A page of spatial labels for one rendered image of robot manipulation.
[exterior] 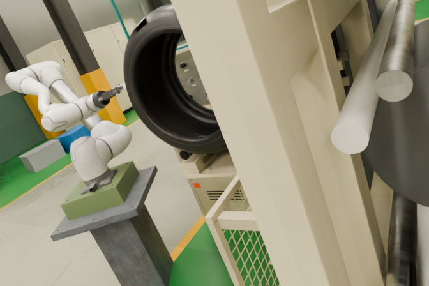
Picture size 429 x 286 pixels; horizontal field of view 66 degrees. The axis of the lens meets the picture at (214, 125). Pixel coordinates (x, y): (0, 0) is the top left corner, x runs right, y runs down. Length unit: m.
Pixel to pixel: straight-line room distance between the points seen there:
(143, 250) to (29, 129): 7.71
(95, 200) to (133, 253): 0.40
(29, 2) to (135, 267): 8.99
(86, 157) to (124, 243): 0.54
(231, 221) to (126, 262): 1.47
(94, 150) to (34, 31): 8.41
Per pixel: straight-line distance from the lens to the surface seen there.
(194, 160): 1.42
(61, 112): 1.70
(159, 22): 1.19
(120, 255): 2.14
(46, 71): 2.26
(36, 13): 10.43
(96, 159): 1.94
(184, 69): 2.05
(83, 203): 1.97
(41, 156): 6.62
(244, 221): 0.73
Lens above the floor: 1.39
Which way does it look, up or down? 17 degrees down
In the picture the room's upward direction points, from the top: 21 degrees counter-clockwise
